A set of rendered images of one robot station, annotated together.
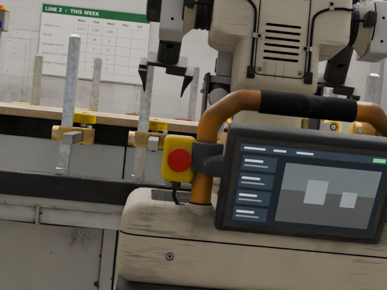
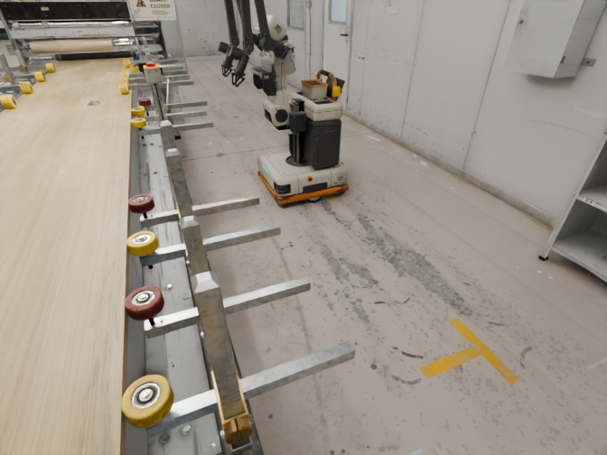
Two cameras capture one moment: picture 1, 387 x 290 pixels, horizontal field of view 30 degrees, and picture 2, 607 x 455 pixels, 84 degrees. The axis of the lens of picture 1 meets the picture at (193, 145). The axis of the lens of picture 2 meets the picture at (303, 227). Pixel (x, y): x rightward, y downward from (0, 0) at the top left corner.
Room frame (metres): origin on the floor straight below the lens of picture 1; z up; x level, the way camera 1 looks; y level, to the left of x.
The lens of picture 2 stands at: (2.29, 2.53, 1.47)
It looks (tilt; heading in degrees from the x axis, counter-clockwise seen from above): 34 degrees down; 250
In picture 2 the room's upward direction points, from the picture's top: straight up
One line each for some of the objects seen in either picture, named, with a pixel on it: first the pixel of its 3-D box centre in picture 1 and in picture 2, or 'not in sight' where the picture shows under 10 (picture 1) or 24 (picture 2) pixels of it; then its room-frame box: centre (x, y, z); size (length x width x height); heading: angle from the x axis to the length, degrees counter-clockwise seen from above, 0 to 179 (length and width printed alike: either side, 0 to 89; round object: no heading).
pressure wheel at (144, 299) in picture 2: not in sight; (148, 312); (2.45, 1.89, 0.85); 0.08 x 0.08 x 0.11
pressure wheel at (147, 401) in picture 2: not in sight; (153, 410); (2.44, 2.14, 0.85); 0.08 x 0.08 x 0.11
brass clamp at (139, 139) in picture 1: (148, 140); not in sight; (2.40, 0.15, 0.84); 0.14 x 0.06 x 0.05; 93
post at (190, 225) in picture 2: not in sight; (207, 302); (2.31, 1.92, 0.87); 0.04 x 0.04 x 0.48; 3
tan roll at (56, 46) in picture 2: not in sight; (94, 44); (3.07, -2.40, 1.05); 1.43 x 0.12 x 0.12; 3
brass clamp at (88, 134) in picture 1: (73, 134); not in sight; (2.39, 0.40, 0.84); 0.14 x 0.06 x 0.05; 93
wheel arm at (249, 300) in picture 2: not in sight; (233, 305); (2.25, 1.88, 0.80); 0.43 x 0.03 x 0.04; 3
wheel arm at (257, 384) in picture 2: not in sight; (259, 384); (2.24, 2.13, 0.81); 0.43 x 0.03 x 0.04; 3
